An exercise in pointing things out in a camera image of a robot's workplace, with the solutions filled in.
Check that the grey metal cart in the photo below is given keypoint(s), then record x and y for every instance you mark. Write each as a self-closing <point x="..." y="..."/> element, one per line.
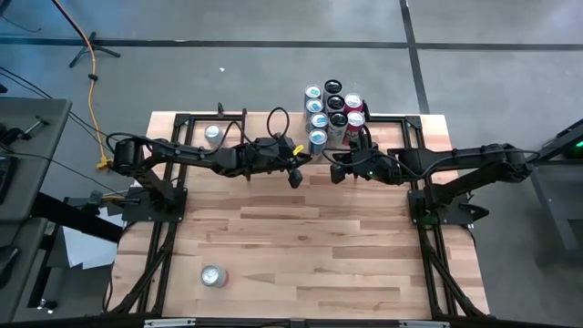
<point x="546" y="191"/>

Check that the black tripod stand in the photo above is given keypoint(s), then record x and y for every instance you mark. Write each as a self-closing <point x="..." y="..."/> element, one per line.
<point x="93" y="45"/>

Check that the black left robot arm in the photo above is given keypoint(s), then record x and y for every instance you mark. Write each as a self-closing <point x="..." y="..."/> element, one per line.
<point x="182" y="150"/>

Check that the white paper sheet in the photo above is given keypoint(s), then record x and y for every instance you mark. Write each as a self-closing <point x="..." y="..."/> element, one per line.
<point x="86" y="250"/>

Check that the dark tablet device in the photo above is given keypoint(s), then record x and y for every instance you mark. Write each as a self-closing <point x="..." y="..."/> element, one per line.
<point x="5" y="180"/>

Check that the silver orange can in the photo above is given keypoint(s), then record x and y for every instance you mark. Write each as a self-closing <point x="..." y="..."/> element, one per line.
<point x="213" y="133"/>
<point x="210" y="275"/>

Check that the slim silver Celsius can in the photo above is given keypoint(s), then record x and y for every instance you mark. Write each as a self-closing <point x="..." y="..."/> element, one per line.
<point x="333" y="86"/>
<point x="335" y="102"/>
<point x="338" y="120"/>

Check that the black metal clamp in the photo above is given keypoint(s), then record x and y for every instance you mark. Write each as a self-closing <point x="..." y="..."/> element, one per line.
<point x="38" y="122"/>

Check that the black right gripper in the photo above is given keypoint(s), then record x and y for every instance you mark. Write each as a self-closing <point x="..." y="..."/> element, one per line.
<point x="378" y="166"/>

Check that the black frame beam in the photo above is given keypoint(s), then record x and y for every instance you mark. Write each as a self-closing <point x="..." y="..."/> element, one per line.
<point x="250" y="324"/>

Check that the red Fanta can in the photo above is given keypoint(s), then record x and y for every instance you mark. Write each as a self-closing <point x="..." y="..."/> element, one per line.
<point x="355" y="119"/>
<point x="353" y="101"/>

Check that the black knob clamp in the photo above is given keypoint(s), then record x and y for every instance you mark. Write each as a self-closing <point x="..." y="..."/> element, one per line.
<point x="94" y="199"/>

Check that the yellow tag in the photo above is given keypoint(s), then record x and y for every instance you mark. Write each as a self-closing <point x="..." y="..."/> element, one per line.
<point x="298" y="150"/>

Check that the slim silver can blue tab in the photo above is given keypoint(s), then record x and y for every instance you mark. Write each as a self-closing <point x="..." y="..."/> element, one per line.
<point x="317" y="136"/>
<point x="319" y="120"/>
<point x="314" y="105"/>

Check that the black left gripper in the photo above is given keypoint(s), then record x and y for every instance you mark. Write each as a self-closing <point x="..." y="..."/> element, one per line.
<point x="268" y="157"/>

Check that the silver metal bracket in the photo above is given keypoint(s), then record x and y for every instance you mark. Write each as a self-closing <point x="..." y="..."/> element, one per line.
<point x="169" y="323"/>
<point x="423" y="324"/>

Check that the black aluminium crossbar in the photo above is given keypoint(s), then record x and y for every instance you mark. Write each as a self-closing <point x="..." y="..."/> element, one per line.
<point x="205" y="117"/>

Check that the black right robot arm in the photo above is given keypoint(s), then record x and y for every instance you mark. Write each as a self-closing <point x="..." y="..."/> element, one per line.
<point x="455" y="157"/>

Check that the grey side table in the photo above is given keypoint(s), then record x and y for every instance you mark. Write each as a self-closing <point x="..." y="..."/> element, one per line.
<point x="45" y="109"/>
<point x="23" y="237"/>

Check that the black diagonal beam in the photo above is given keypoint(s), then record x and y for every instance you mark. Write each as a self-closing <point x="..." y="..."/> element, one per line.
<point x="73" y="216"/>

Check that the slim blue striped can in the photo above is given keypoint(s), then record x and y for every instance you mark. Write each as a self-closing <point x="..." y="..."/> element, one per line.
<point x="313" y="91"/>

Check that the black table clamp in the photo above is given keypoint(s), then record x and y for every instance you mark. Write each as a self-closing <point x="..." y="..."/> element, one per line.
<point x="221" y="109"/>
<point x="366" y="109"/>

